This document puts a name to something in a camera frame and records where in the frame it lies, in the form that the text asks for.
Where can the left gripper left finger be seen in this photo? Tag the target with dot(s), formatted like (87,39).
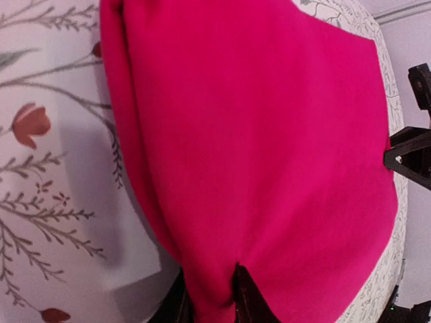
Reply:
(176,307)

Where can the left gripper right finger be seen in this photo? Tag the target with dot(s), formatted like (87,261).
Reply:
(250,305)

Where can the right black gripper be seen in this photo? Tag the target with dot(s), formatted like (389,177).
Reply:
(409,154)

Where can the red t-shirt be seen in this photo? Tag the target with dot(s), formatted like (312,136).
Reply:
(253,134)

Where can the floral tablecloth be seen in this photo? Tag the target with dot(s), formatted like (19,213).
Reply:
(76,245)

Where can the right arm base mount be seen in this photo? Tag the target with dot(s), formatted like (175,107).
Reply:
(392,313)

